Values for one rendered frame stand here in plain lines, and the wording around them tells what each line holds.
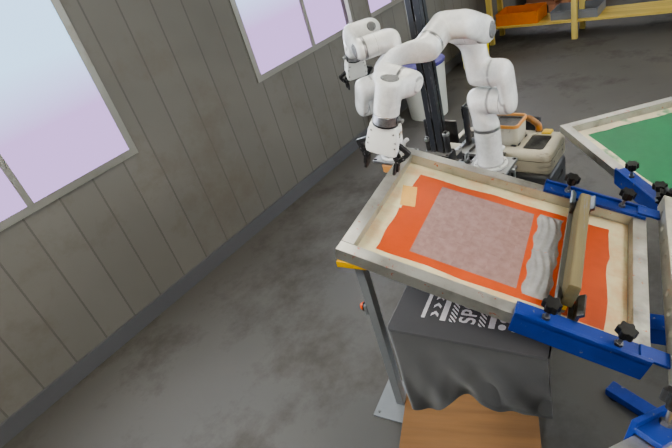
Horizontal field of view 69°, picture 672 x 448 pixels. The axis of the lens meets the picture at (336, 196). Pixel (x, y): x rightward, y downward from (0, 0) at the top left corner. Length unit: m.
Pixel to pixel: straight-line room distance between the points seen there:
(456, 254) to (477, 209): 0.23
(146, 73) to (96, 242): 1.14
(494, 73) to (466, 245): 0.59
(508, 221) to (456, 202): 0.17
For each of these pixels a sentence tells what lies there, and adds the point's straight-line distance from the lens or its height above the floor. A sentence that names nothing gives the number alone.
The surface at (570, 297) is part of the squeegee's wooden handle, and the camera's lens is 1.34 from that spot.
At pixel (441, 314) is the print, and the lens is 1.62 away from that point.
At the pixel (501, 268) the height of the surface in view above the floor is 1.16.
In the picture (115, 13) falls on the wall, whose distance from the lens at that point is 3.46.
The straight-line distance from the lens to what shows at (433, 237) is 1.47.
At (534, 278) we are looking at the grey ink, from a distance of 1.44.
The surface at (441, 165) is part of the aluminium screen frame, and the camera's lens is 1.73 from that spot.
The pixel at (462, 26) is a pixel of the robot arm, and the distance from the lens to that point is 1.52.
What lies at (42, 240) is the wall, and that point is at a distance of 3.34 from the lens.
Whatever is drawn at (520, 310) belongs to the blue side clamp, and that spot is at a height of 1.18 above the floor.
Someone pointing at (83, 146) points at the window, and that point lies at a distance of 3.32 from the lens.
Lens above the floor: 2.11
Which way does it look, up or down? 30 degrees down
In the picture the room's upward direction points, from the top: 17 degrees counter-clockwise
